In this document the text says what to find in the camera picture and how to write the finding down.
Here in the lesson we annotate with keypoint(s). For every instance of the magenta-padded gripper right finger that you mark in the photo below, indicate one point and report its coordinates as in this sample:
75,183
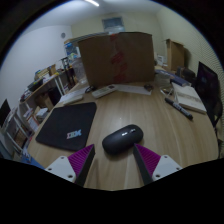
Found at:
165,165

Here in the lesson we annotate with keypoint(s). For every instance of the black office chair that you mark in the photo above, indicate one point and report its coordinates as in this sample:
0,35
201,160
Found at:
207,86

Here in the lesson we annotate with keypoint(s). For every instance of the blue book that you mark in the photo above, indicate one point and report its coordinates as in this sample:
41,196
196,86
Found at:
180,81

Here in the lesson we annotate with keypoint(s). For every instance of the small wall window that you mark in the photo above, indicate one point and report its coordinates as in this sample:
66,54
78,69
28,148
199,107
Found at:
113,24

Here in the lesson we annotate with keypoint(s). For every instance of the clear plastic water jug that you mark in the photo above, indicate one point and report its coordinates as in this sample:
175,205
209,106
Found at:
79,70

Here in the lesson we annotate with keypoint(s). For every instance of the small black round object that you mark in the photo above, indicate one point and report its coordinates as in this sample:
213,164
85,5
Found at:
90,89

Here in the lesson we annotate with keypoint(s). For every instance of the white paper sheet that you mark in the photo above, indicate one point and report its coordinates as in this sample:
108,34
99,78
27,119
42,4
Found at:
72,97
133,89

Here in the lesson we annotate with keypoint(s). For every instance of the long wooden side desk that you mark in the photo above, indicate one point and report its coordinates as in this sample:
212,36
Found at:
41,87

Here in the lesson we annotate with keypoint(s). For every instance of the black computer mouse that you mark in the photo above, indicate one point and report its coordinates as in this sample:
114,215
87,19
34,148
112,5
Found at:
121,139

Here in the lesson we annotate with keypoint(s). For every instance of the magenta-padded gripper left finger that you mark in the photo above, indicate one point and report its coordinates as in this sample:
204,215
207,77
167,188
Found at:
63,166

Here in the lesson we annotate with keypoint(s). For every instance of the black printer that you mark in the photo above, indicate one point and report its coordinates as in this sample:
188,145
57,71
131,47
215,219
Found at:
35,84

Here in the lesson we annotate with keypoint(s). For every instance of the ceiling tube light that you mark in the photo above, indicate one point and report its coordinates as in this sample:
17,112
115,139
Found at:
92,2

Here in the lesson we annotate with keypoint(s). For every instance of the blue white display cabinet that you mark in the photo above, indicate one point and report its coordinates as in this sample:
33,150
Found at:
71,50

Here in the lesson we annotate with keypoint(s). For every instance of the white shelf unit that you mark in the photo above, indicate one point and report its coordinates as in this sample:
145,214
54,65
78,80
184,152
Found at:
18,128

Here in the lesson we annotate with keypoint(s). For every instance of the large brown cardboard box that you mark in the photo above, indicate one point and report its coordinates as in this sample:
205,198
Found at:
116,58

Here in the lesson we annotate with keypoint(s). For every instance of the black monitor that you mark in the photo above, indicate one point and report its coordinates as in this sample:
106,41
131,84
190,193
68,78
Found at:
4,111

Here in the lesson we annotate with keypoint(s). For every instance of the black marker pen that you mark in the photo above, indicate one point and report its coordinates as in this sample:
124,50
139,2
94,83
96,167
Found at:
179,108

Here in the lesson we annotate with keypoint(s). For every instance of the black mouse pad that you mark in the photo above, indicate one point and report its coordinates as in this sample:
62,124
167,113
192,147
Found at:
66,125

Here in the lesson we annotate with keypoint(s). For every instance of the black floor stand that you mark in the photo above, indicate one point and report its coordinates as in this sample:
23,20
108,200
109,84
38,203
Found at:
69,73

